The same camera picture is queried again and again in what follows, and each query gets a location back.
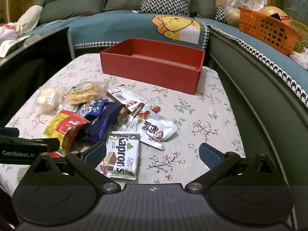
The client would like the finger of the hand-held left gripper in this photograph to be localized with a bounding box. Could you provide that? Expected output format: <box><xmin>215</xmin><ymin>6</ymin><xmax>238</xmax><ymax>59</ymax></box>
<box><xmin>0</xmin><ymin>136</ymin><xmax>60</xmax><ymax>152</ymax></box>
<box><xmin>0</xmin><ymin>127</ymin><xmax>20</xmax><ymax>139</ymax></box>

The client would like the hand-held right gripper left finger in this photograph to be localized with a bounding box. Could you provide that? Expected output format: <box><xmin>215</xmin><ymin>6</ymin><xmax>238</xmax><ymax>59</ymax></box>
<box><xmin>24</xmin><ymin>141</ymin><xmax>121</xmax><ymax>194</ymax></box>

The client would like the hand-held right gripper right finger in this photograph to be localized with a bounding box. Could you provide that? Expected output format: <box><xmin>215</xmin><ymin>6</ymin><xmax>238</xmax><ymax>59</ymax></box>
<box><xmin>184</xmin><ymin>142</ymin><xmax>289</xmax><ymax>194</ymax></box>

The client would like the green white wafer packet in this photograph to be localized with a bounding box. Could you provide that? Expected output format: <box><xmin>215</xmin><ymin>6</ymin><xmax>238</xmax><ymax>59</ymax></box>
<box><xmin>95</xmin><ymin>131</ymin><xmax>140</xmax><ymax>180</ymax></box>

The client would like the round white pastry packet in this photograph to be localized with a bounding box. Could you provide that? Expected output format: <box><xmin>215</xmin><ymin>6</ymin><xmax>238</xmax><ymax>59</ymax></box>
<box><xmin>37</xmin><ymin>87</ymin><xmax>62</xmax><ymax>112</ymax></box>

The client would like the small blue snack packet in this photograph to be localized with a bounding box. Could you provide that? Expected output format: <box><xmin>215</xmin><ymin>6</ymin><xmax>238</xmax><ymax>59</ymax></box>
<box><xmin>76</xmin><ymin>99</ymin><xmax>109</xmax><ymax>119</ymax></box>

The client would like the yellow cookie packet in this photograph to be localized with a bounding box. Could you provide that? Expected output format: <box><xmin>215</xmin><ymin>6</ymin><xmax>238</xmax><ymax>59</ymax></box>
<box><xmin>64</xmin><ymin>80</ymin><xmax>109</xmax><ymax>105</ymax></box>

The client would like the white silver snack packet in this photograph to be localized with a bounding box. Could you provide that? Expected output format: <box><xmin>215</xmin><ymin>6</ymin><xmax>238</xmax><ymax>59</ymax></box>
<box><xmin>125</xmin><ymin>102</ymin><xmax>178</xmax><ymax>151</ymax></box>

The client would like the red white barcode snack packet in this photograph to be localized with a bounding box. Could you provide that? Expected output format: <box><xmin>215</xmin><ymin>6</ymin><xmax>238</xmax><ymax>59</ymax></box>
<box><xmin>106</xmin><ymin>84</ymin><xmax>161</xmax><ymax>113</ymax></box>

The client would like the red cardboard box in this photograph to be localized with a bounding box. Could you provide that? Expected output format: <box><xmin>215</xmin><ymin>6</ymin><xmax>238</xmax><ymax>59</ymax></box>
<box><xmin>100</xmin><ymin>38</ymin><xmax>206</xmax><ymax>95</ymax></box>

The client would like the red yellow snack packet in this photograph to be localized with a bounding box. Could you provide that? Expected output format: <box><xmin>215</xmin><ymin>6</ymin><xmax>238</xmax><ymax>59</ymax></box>
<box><xmin>43</xmin><ymin>109</ymin><xmax>90</xmax><ymax>156</ymax></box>

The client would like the dark navy snack packet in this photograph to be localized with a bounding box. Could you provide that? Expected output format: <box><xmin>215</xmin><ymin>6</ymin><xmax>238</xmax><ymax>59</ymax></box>
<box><xmin>80</xmin><ymin>101</ymin><xmax>124</xmax><ymax>142</ymax></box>

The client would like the floral tablecloth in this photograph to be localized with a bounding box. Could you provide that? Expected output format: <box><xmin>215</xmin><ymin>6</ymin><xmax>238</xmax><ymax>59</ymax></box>
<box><xmin>0</xmin><ymin>53</ymin><xmax>246</xmax><ymax>198</ymax></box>

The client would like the black side table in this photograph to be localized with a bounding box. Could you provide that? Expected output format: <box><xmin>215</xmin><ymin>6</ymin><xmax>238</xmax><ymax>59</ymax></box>
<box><xmin>0</xmin><ymin>26</ymin><xmax>75</xmax><ymax>126</ymax></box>

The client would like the white paper packet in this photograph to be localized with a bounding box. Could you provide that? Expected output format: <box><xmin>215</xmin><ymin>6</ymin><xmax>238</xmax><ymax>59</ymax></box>
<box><xmin>0</xmin><ymin>35</ymin><xmax>30</xmax><ymax>58</ymax></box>

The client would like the green sofa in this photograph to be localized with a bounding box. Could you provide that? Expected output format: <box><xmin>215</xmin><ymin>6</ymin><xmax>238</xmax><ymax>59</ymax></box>
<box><xmin>31</xmin><ymin>0</ymin><xmax>308</xmax><ymax>135</ymax></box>

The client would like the white plastic bag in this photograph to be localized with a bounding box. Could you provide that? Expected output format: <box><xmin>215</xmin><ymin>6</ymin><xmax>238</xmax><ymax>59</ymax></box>
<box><xmin>0</xmin><ymin>26</ymin><xmax>20</xmax><ymax>45</ymax></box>

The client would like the pale white cloth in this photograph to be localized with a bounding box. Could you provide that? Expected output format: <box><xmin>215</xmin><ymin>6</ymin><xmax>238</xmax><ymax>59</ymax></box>
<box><xmin>14</xmin><ymin>5</ymin><xmax>44</xmax><ymax>35</ymax></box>

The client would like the teal houndstooth trim sofa cover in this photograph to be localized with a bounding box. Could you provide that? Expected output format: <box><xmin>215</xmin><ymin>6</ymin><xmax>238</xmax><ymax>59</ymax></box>
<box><xmin>197</xmin><ymin>17</ymin><xmax>308</xmax><ymax>109</ymax></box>

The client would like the teal lion print sofa cover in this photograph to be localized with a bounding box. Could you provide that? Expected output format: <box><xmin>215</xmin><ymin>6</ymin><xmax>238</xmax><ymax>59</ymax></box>
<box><xmin>20</xmin><ymin>12</ymin><xmax>210</xmax><ymax>51</ymax></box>

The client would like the white tissue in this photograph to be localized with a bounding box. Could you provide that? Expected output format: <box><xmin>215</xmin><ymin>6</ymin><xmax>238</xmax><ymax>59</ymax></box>
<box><xmin>290</xmin><ymin>48</ymin><xmax>308</xmax><ymax>70</ymax></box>

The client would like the orange plastic basket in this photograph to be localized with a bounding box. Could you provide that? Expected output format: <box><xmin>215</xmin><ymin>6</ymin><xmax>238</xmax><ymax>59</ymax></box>
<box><xmin>238</xmin><ymin>7</ymin><xmax>302</xmax><ymax>57</ymax></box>

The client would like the clear plastic bag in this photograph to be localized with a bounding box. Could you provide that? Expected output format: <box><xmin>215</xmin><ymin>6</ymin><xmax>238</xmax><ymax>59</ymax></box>
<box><xmin>224</xmin><ymin>0</ymin><xmax>267</xmax><ymax>28</ymax></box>

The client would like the yellow plastic basket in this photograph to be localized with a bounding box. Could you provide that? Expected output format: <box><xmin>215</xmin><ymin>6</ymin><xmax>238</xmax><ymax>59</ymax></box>
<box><xmin>290</xmin><ymin>20</ymin><xmax>308</xmax><ymax>53</ymax></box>

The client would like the small brown houndstooth cushion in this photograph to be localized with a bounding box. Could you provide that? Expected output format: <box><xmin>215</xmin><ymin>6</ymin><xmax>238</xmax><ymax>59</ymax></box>
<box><xmin>215</xmin><ymin>0</ymin><xmax>231</xmax><ymax>22</ymax></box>

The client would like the round yellow fruit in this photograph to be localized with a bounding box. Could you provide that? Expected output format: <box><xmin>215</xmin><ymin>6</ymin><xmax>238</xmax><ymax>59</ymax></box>
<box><xmin>259</xmin><ymin>5</ymin><xmax>291</xmax><ymax>27</ymax></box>

